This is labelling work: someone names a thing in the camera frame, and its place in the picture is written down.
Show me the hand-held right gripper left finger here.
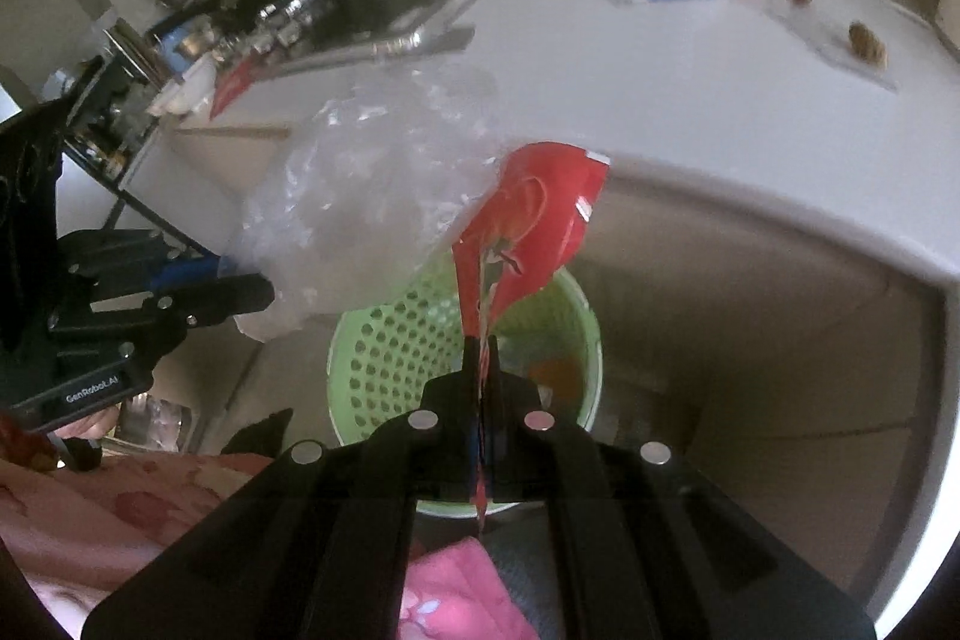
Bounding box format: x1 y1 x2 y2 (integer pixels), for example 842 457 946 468
81 336 481 640

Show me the green perforated plastic basket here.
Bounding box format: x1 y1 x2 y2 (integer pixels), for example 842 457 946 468
326 250 605 521

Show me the large brown food scrap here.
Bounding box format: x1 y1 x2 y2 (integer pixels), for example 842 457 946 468
847 21 886 62

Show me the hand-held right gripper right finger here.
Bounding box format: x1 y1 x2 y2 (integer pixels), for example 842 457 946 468
487 340 877 640

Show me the red snack wrapper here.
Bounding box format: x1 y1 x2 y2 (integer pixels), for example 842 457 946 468
452 141 612 528

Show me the clear plastic bag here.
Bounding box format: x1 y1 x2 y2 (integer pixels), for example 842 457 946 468
225 66 511 341

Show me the clear plastic tray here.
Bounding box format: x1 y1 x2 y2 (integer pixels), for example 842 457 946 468
765 0 899 92

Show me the pink floral clothing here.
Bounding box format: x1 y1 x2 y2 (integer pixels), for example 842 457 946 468
0 445 541 640

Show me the red paper packet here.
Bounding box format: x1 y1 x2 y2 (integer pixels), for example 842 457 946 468
212 62 260 120

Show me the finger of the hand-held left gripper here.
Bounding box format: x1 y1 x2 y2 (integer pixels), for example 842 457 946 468
150 254 241 292
161 276 275 332

